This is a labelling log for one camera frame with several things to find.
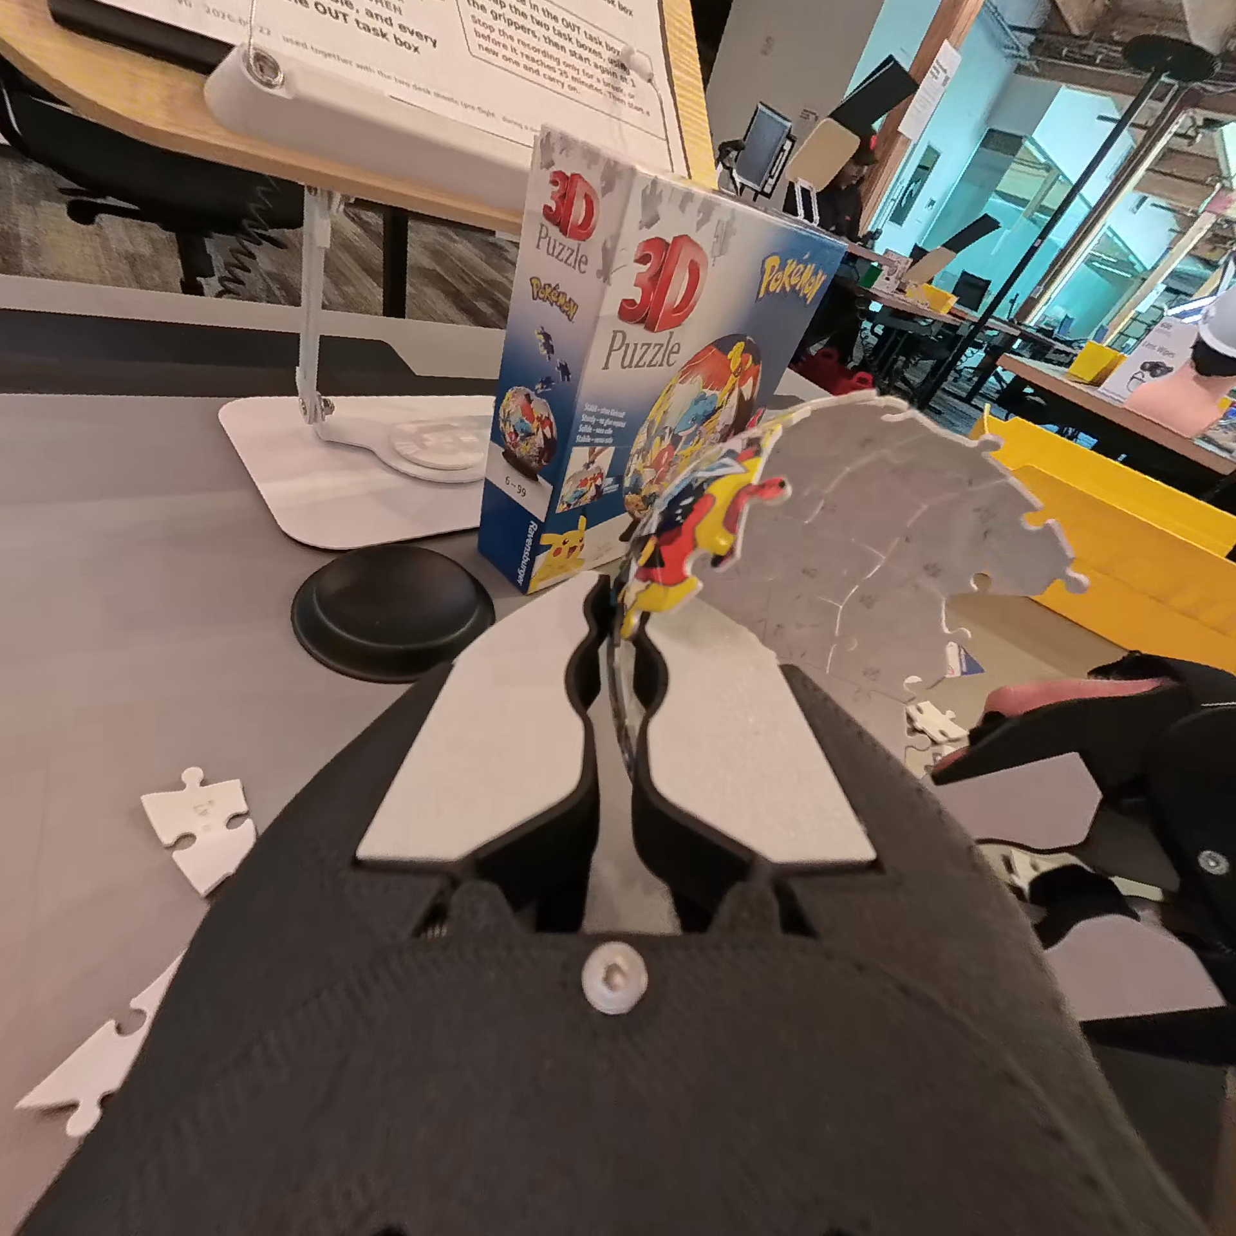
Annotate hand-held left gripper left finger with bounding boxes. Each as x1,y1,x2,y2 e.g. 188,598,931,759
357,571,613,934

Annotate pink mannequin head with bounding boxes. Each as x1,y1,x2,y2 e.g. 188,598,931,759
1133,339,1236,438

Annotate yellow plastic bin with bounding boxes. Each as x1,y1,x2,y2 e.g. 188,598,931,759
969,405,1236,659

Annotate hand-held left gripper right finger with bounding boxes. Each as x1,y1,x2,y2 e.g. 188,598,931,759
629,619,876,939

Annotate scattered loose white puzzle pieces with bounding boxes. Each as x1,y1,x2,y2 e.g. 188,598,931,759
13,702,969,1139

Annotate white document stand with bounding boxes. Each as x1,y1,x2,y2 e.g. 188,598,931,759
202,44,530,555

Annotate blue puzzle box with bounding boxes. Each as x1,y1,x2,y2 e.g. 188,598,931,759
474,126,849,595

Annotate black round ball stand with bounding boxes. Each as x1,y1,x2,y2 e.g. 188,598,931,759
292,542,495,687

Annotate unfinished puzzle ball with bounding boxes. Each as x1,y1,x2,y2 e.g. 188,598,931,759
608,389,1090,783

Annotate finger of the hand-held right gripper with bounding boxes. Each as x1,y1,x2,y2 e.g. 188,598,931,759
1020,863,1229,1025
931,677,1196,788

